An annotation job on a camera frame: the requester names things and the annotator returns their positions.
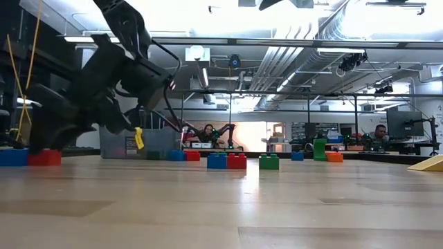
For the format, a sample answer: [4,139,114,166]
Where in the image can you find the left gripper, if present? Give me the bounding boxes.
[27,33,139,156]

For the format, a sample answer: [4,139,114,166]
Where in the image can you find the small red block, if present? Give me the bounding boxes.
[27,149,62,167]

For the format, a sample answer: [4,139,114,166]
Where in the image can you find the blue brick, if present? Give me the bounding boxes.
[0,148,29,167]
[206,152,228,170]

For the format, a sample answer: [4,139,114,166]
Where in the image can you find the red brick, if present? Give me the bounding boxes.
[184,149,201,162]
[226,153,248,170]

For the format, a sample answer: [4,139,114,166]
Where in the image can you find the small green block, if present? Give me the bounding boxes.
[258,153,280,171]

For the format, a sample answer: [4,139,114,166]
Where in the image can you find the green brick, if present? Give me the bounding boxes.
[313,138,328,162]

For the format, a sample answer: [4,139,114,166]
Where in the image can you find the yellow brick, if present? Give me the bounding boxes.
[407,154,443,172]

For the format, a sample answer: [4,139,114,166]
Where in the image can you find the yellow tag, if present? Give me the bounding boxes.
[134,127,145,150]

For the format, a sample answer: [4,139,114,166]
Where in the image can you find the grey translucent bin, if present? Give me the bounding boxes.
[98,124,181,160]

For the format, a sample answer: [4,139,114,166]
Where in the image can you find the person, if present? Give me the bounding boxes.
[368,123,390,146]
[202,123,226,145]

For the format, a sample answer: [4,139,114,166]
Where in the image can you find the white round ceiling lamp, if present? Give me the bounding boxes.
[185,44,211,62]

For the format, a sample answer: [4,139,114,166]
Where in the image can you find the background black monitor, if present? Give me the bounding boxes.
[386,110,425,138]

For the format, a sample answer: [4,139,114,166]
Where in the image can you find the yellow cable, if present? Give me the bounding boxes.
[6,0,44,142]

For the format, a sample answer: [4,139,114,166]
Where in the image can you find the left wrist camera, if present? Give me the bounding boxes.
[133,58,175,111]

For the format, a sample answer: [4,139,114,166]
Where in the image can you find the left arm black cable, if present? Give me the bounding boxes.
[114,38,184,134]

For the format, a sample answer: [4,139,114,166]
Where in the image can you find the silver ventilation duct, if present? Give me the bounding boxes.
[247,20,347,103]

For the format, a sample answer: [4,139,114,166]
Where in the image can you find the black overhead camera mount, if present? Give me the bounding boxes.
[257,0,316,11]

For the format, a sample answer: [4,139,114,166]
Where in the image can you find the background black rig frame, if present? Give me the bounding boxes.
[171,90,443,155]

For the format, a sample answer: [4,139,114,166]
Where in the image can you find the black ceiling camera cluster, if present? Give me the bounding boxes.
[338,51,368,73]

